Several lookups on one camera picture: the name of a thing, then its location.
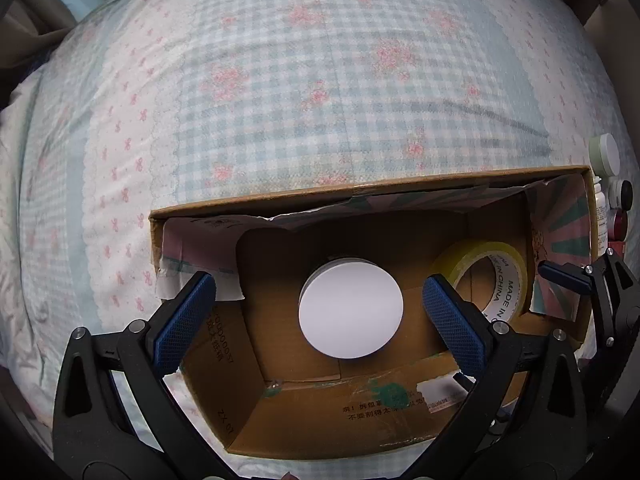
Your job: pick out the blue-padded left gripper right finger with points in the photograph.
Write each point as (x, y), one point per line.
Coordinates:
(525, 414)

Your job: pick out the white-lid round jar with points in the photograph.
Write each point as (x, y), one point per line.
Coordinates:
(350, 308)

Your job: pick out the left brown curtain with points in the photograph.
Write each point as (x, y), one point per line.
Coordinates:
(29, 30)

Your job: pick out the white pill bottle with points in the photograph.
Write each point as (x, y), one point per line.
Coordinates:
(602, 216)

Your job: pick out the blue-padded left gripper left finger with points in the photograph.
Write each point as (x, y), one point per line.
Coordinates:
(114, 417)

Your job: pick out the yellow tape roll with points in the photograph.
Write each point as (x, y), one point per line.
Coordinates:
(494, 273)

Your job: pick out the open cardboard box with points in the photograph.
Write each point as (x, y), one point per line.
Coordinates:
(264, 391)

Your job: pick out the red small carton box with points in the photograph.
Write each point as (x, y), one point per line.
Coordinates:
(617, 224)

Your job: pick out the patterned bed sheet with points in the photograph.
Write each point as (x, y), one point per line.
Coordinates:
(155, 103)

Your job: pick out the white-lid green jar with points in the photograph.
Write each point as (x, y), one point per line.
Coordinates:
(604, 155)

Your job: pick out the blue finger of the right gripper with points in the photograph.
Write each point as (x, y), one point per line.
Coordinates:
(567, 275)

